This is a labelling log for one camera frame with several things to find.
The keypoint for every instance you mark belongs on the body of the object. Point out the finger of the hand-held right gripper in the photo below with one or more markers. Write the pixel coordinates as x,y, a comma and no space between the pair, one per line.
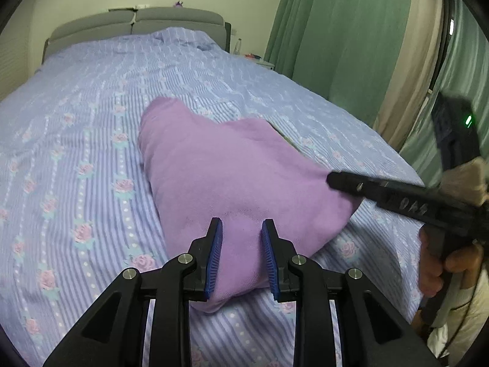
366,187

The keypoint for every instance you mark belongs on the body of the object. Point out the green curtain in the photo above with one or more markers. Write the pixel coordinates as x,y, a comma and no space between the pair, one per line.
464,65
336,38

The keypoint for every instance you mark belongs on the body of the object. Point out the person's right hand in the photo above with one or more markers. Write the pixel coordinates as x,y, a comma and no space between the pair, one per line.
429,275

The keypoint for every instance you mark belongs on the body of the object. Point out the white louvered wardrobe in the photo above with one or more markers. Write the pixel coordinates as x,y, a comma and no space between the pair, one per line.
13,65

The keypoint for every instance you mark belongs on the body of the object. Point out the person's right forearm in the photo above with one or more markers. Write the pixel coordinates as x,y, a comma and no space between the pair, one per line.
472,313

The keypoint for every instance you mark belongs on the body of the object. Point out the clear plastic bottle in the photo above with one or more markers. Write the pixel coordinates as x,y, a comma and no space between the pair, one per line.
239,46

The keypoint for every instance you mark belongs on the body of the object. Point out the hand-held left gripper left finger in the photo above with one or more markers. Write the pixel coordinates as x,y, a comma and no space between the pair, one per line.
214,260

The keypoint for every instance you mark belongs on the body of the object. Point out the purple sweatshirt with green print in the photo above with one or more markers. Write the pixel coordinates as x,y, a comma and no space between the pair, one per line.
229,176

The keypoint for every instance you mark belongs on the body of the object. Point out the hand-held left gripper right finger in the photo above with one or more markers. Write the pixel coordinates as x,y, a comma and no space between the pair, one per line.
270,260

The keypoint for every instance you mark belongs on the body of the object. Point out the white nightstand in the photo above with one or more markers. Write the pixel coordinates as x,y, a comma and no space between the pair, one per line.
259,62

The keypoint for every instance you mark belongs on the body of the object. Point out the blue striped floral bedsheet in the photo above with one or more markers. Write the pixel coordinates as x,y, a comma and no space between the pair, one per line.
76,141

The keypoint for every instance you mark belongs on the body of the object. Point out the grey upholstered headboard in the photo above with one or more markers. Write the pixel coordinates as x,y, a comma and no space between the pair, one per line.
172,19

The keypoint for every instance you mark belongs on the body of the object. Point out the beige curtain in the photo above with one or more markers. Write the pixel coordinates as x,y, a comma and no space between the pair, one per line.
412,65

